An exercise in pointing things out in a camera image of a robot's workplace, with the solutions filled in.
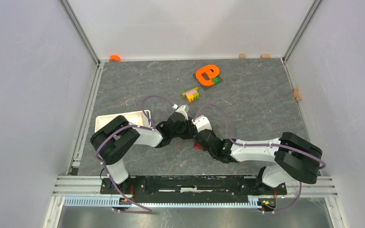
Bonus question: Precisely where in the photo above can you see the red card holder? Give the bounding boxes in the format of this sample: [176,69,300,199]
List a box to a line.
[194,142,203,150]

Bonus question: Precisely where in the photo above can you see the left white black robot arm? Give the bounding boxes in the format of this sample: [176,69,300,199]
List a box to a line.
[90,112,198,194]

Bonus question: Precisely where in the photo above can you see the colourful toy brick stack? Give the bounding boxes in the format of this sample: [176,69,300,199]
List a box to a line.
[182,87,200,102]

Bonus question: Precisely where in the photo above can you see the white plastic tray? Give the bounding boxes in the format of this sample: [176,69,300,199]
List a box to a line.
[95,110,152,133]

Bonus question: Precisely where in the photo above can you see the green toy brick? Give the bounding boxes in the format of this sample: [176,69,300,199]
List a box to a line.
[212,77,220,84]

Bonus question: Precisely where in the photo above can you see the orange e-shaped block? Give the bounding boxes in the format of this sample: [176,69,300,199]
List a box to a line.
[194,65,220,88]

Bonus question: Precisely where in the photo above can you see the small wooden block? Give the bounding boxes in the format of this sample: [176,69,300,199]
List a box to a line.
[238,53,246,59]
[260,54,271,58]

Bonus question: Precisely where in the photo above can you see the orange round cap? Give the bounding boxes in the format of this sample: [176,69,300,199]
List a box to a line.
[109,55,121,62]

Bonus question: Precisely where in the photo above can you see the curved wooden piece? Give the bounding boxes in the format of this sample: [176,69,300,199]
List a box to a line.
[293,88,302,102]

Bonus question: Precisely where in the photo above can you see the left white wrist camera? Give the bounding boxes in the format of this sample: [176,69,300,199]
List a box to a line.
[173,104,189,120]

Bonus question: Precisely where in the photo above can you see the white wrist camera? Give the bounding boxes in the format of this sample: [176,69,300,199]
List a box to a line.
[193,115,212,133]
[173,104,189,120]

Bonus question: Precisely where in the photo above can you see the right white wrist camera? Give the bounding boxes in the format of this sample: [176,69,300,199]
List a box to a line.
[193,115,212,133]

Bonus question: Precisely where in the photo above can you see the dark square base plate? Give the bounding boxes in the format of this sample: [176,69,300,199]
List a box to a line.
[192,74,223,90]

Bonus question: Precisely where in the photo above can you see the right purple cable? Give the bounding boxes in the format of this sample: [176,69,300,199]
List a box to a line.
[193,102,327,215]

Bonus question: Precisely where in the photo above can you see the grey cable duct comb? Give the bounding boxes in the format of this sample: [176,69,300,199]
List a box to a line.
[63,196,261,209]

